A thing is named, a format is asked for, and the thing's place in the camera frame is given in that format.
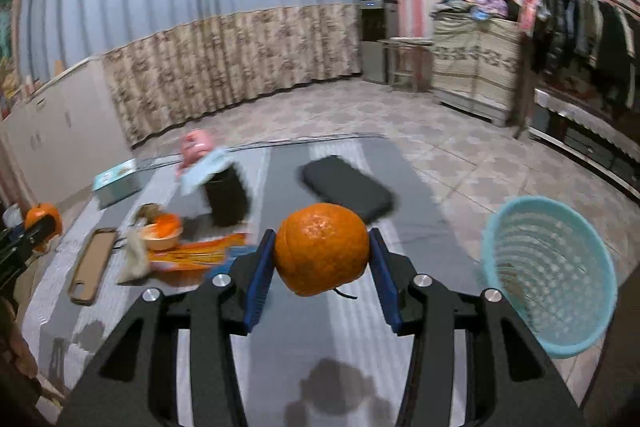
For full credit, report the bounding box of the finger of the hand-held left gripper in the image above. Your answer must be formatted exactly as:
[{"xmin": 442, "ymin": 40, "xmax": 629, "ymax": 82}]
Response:
[{"xmin": 0, "ymin": 217, "xmax": 58, "ymax": 288}]

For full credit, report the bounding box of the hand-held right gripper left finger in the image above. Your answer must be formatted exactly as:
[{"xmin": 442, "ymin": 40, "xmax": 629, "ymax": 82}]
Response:
[{"xmin": 57, "ymin": 228, "xmax": 278, "ymax": 427}]

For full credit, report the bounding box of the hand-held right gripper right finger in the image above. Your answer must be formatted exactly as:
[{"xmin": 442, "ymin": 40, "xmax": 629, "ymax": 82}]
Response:
[{"xmin": 367, "ymin": 229, "xmax": 588, "ymax": 427}]

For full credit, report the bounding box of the orange fruit piece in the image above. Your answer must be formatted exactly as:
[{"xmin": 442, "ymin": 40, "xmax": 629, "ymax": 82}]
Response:
[{"xmin": 24, "ymin": 203, "xmax": 64, "ymax": 253}]

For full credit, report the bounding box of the orange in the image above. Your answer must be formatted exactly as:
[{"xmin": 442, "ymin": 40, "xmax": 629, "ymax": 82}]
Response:
[{"xmin": 274, "ymin": 203, "xmax": 371, "ymax": 298}]

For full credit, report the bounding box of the pale yellow bowl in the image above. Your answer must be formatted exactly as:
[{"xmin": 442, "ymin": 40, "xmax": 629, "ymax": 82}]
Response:
[{"xmin": 139, "ymin": 214, "xmax": 184, "ymax": 252}]

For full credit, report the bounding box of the blue face mask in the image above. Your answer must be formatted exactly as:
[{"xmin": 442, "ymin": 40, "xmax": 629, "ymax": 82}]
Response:
[{"xmin": 179, "ymin": 147, "xmax": 235, "ymax": 195}]

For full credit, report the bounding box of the light blue plastic basket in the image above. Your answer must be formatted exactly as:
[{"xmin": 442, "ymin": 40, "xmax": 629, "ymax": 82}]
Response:
[{"xmin": 481, "ymin": 196, "xmax": 619, "ymax": 359}]

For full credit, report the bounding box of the person's left forearm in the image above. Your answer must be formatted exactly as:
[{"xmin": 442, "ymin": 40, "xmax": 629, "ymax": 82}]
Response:
[{"xmin": 0, "ymin": 297, "xmax": 41, "ymax": 408}]

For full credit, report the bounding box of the orange yellow snack packet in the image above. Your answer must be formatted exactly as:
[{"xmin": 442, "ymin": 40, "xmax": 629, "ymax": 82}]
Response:
[{"xmin": 150, "ymin": 232, "xmax": 251, "ymax": 275}]

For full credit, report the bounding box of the brown phone case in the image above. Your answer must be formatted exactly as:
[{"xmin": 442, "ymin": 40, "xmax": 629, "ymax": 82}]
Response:
[{"xmin": 67, "ymin": 228, "xmax": 119, "ymax": 306}]

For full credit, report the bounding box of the black cylindrical container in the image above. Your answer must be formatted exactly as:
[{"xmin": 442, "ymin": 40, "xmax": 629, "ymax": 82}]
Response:
[{"xmin": 204, "ymin": 163, "xmax": 251, "ymax": 228}]

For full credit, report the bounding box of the grey striped mat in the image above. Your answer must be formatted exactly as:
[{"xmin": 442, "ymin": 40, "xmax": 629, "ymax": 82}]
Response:
[{"xmin": 20, "ymin": 134, "xmax": 501, "ymax": 427}]

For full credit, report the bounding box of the black zip case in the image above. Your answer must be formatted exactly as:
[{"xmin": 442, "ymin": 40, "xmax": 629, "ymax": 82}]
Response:
[{"xmin": 300, "ymin": 155, "xmax": 396, "ymax": 224}]

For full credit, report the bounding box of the light blue tissue box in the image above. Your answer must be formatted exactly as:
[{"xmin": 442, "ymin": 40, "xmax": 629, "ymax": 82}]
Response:
[{"xmin": 93, "ymin": 158, "xmax": 143, "ymax": 209}]

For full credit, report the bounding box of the crumpled white tissue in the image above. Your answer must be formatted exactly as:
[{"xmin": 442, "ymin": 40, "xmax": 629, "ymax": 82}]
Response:
[{"xmin": 117, "ymin": 227, "xmax": 151, "ymax": 285}]

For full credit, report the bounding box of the orange peel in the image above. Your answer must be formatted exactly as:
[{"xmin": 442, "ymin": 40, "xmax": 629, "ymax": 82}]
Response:
[{"xmin": 150, "ymin": 213, "xmax": 182, "ymax": 238}]

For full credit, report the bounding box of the crumpled brown cloth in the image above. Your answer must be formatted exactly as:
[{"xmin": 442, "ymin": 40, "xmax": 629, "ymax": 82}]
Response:
[{"xmin": 132, "ymin": 204, "xmax": 163, "ymax": 225}]

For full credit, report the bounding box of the white cabinet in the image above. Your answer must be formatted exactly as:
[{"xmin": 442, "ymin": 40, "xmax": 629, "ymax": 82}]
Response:
[{"xmin": 0, "ymin": 55, "xmax": 133, "ymax": 228}]

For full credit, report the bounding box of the pink cartoon mug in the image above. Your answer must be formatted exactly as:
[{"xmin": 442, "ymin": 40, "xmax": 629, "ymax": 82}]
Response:
[{"xmin": 177, "ymin": 130, "xmax": 215, "ymax": 172}]

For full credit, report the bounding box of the small metal table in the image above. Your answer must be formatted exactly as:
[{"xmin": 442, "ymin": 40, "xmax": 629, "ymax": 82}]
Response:
[{"xmin": 378, "ymin": 37, "xmax": 435, "ymax": 94}]

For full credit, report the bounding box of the cloth covered cabinet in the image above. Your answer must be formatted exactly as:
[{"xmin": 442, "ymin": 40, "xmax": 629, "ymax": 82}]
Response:
[{"xmin": 431, "ymin": 14, "xmax": 523, "ymax": 128}]

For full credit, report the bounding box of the grey water dispenser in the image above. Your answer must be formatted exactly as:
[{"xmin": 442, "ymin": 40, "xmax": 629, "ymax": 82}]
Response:
[{"xmin": 358, "ymin": 0, "xmax": 401, "ymax": 84}]

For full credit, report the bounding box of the low cloth covered bench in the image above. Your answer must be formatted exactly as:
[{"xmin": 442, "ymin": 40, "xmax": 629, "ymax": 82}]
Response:
[{"xmin": 527, "ymin": 87, "xmax": 640, "ymax": 198}]

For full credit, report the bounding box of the blue and floral curtain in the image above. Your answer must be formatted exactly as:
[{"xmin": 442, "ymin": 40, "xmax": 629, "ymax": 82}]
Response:
[{"xmin": 17, "ymin": 0, "xmax": 368, "ymax": 150}]

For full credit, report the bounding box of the row of hanging clothes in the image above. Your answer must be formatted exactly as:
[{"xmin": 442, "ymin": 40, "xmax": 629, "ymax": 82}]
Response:
[{"xmin": 515, "ymin": 0, "xmax": 640, "ymax": 142}]

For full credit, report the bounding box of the colourful wall poster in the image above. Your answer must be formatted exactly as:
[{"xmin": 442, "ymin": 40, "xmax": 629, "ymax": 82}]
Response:
[{"xmin": 0, "ymin": 0, "xmax": 21, "ymax": 118}]

